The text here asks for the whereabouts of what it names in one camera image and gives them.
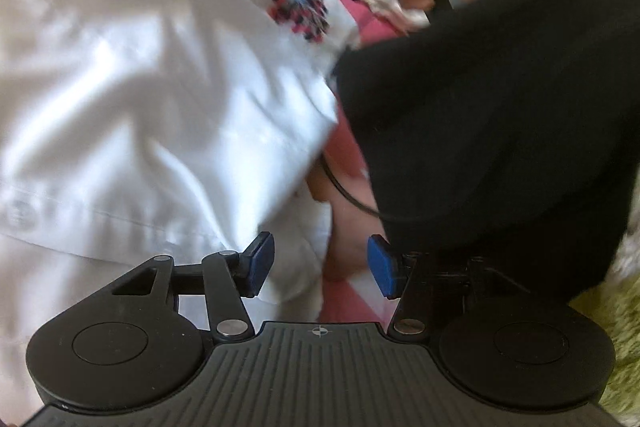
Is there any green fluffy cloth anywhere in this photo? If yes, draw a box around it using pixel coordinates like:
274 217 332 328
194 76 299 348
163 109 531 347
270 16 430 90
570 252 640 425

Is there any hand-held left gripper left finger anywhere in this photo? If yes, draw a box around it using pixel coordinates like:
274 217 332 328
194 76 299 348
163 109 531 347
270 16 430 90
112 231 277 343

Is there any pink floral blanket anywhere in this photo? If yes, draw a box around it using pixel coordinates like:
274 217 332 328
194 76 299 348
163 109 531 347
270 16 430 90
125 0 436 325

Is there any white shirt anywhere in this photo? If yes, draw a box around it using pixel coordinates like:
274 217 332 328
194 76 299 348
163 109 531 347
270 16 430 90
0 0 343 413

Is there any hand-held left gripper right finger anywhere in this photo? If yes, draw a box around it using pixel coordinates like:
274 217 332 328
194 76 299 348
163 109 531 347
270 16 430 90
366 234 531 343

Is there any black cloth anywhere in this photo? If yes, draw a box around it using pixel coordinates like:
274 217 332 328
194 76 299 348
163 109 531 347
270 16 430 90
332 0 640 303

